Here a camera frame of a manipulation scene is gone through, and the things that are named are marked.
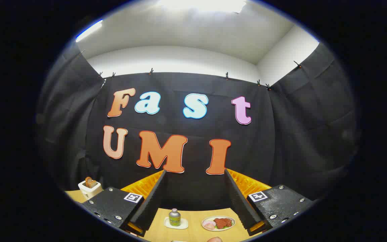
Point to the pink ham slice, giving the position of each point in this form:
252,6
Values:
208,222
209,227

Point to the white oval food plate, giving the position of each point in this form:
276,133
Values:
218,230

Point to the toast slice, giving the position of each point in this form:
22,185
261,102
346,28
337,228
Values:
90,182

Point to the row of black cloth clips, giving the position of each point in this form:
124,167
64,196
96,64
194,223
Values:
151,71

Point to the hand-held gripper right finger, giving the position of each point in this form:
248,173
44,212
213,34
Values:
237,201

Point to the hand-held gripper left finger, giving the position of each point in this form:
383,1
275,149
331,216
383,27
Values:
153,201

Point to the green soda bottle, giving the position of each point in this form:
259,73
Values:
174,218

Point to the brown fried meat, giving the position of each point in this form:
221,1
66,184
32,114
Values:
222,222

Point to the white square coaster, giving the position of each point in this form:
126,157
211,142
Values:
184,224

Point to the white toaster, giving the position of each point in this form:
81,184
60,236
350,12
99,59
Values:
87,192

